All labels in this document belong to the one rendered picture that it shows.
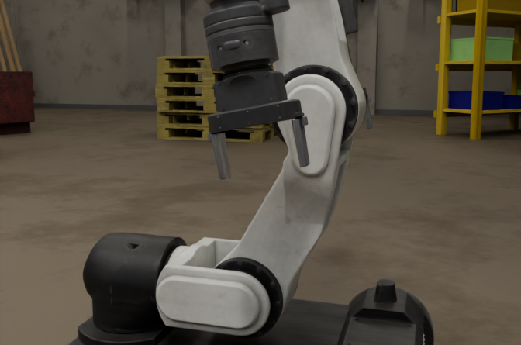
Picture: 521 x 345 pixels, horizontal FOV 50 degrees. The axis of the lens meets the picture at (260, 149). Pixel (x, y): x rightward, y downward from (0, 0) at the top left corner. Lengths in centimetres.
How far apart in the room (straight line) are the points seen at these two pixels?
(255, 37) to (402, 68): 876
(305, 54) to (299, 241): 31
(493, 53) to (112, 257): 555
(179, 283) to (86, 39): 1040
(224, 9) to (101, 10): 1047
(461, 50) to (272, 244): 555
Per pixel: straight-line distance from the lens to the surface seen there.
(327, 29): 91
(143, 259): 107
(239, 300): 97
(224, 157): 74
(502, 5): 642
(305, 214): 93
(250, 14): 70
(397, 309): 117
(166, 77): 575
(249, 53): 69
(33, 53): 1197
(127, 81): 1084
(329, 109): 86
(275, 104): 69
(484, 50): 610
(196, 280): 99
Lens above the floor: 67
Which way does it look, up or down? 8 degrees down
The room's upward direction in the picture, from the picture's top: straight up
